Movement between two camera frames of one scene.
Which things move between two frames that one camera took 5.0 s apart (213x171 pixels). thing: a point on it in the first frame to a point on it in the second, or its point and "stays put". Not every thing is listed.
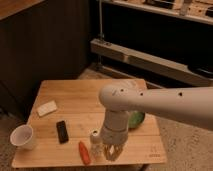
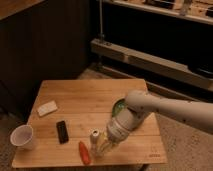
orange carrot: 84,153 stays put
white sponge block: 47,108 stays put
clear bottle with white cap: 96,145 stays put
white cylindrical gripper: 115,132 to 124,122
